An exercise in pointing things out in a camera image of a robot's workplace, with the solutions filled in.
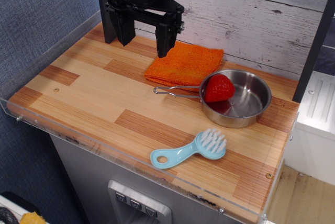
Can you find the small stainless steel pan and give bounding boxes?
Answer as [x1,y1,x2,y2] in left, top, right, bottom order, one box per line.
[153,69,272,128]

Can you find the white side unit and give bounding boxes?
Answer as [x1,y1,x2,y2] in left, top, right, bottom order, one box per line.
[283,71,334,185]

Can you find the yellow object at corner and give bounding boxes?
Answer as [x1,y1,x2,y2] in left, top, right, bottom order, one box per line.
[19,212,46,224]

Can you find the clear acrylic table guard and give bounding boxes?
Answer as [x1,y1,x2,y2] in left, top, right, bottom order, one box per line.
[1,7,297,223]

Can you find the dark grey right post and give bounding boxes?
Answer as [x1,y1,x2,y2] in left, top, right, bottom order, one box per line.
[292,0,334,103]

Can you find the light blue scrub brush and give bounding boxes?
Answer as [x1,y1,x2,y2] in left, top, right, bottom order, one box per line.
[150,128,227,169]

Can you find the orange folded towel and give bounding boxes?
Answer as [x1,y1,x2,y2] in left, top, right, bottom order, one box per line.
[143,42,224,92]

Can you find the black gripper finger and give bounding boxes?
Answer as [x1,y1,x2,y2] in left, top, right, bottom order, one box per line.
[155,24,177,58]
[113,10,136,46]

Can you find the black braided hose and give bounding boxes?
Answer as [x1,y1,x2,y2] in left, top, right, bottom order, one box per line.
[0,207,17,224]

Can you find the grey cabinet front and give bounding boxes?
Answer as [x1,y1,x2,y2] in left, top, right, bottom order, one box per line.
[51,136,237,223]

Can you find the silver dispenser button panel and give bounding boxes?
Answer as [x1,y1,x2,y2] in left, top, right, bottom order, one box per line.
[108,180,172,223]

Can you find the red toy strawberry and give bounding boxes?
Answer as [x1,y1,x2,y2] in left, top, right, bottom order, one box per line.
[204,74,235,103]

